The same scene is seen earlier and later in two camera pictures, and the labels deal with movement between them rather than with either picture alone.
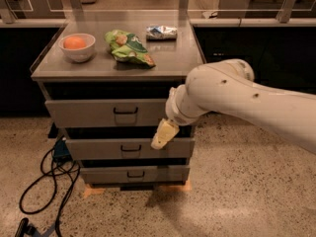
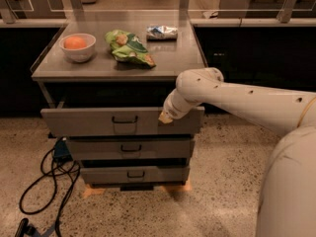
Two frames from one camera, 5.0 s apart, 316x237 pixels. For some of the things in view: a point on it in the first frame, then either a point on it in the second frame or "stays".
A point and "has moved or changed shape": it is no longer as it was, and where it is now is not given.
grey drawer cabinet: (106, 85) stays
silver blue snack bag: (161, 33) stays
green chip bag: (126, 47) stays
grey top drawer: (107, 113) has moved or changed shape
